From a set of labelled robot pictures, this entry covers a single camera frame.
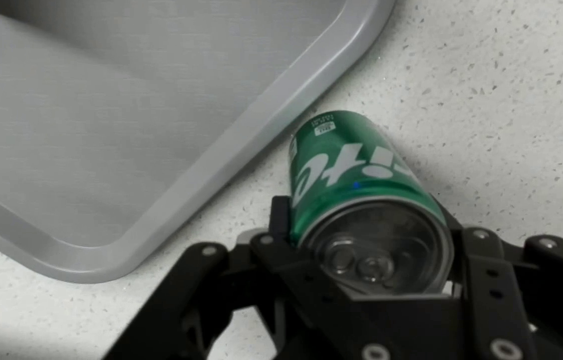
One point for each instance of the grey plastic tray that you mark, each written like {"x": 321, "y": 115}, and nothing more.
{"x": 129, "y": 132}

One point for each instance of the green soda can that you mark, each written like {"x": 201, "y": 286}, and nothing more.
{"x": 348, "y": 166}

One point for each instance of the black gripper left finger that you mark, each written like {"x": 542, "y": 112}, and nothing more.
{"x": 269, "y": 293}

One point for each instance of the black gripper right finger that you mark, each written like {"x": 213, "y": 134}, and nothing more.
{"x": 514, "y": 301}

